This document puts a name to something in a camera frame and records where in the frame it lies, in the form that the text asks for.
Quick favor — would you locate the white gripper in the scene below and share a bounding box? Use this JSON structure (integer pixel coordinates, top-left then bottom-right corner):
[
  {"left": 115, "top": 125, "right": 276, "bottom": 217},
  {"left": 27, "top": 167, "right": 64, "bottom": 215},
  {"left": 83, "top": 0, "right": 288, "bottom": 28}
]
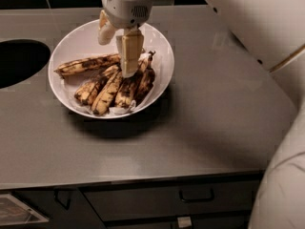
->
[{"left": 98, "top": 0, "right": 153, "bottom": 78}]

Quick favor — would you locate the long spotted banana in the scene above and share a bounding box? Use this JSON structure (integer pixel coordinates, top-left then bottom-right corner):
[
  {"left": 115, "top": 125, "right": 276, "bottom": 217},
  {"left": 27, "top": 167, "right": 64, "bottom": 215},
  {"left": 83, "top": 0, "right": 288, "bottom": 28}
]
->
[{"left": 91, "top": 72, "right": 123, "bottom": 115}]

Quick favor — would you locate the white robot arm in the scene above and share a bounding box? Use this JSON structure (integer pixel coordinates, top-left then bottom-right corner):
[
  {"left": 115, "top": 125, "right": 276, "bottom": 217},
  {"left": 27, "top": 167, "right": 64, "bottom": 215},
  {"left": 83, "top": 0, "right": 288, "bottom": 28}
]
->
[{"left": 109, "top": 0, "right": 305, "bottom": 229}]

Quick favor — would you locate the large white bowl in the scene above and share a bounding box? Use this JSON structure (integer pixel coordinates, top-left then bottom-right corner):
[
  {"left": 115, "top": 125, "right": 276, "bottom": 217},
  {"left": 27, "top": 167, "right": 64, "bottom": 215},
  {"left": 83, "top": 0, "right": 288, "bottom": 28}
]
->
[{"left": 48, "top": 20, "right": 174, "bottom": 119}]

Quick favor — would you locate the dark spotted banana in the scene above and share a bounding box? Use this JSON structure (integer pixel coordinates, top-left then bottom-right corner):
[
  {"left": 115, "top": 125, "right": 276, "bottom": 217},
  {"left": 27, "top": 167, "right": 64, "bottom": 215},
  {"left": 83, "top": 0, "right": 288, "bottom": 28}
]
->
[{"left": 114, "top": 52, "right": 154, "bottom": 109}]

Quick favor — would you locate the rightmost dark banana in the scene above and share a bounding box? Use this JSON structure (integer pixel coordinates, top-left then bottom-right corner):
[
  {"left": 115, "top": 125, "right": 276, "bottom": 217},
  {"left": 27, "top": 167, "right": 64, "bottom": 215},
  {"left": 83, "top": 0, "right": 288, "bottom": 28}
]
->
[{"left": 134, "top": 67, "right": 155, "bottom": 105}]

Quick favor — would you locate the top spotted banana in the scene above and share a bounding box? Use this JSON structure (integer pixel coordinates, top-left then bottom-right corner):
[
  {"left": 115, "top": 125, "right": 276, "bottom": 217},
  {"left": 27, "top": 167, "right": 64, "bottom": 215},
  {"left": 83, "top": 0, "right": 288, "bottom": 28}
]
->
[{"left": 54, "top": 53, "right": 120, "bottom": 77}]

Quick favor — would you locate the left short spotted banana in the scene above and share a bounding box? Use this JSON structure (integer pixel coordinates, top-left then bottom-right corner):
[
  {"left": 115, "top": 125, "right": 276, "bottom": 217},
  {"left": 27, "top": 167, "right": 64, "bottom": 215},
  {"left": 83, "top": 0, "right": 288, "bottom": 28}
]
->
[{"left": 74, "top": 65, "right": 119, "bottom": 106}]

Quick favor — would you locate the dark round counter hole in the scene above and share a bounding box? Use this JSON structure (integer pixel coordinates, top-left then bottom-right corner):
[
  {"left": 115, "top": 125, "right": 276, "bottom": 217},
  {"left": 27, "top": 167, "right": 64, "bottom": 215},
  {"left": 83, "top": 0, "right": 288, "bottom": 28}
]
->
[{"left": 0, "top": 39, "right": 51, "bottom": 88}]

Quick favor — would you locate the small white label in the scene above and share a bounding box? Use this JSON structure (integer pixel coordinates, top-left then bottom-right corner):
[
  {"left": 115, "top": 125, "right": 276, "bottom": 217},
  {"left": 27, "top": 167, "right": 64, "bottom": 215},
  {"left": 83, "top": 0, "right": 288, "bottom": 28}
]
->
[{"left": 177, "top": 217, "right": 193, "bottom": 229}]

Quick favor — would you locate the dark drawer front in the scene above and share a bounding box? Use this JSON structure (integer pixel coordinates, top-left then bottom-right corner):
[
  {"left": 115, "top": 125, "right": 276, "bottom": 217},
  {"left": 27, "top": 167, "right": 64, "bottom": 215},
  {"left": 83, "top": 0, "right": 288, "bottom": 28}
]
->
[{"left": 85, "top": 180, "right": 258, "bottom": 221}]

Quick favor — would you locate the framed glass panel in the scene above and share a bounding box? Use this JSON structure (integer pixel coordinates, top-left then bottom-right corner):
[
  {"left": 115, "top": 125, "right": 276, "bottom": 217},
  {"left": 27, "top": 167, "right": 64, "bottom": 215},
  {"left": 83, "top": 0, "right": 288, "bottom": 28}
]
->
[{"left": 0, "top": 194, "right": 50, "bottom": 226}]

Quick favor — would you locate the black cabinet handle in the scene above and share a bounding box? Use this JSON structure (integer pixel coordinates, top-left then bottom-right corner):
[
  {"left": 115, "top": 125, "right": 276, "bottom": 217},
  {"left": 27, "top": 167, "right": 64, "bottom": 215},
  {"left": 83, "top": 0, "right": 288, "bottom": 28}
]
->
[{"left": 53, "top": 190, "right": 71, "bottom": 211}]

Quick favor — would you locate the black drawer handle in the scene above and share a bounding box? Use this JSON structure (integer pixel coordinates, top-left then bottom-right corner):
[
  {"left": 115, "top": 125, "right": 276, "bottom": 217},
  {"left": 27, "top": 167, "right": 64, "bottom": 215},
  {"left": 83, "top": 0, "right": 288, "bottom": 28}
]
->
[{"left": 178, "top": 188, "right": 214, "bottom": 203}]

